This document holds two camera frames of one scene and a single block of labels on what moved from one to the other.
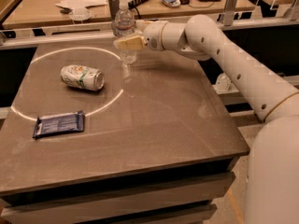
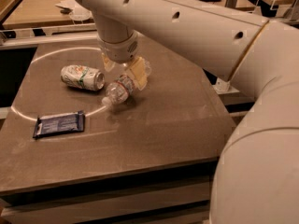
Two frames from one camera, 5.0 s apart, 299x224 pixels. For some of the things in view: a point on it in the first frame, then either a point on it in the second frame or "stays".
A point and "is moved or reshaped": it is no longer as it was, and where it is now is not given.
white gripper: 153,35 → 120,51
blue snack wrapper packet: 63,123 stays
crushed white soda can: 81,77 stays
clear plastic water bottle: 124,24 is moved or reshaped
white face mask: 79,13 stays
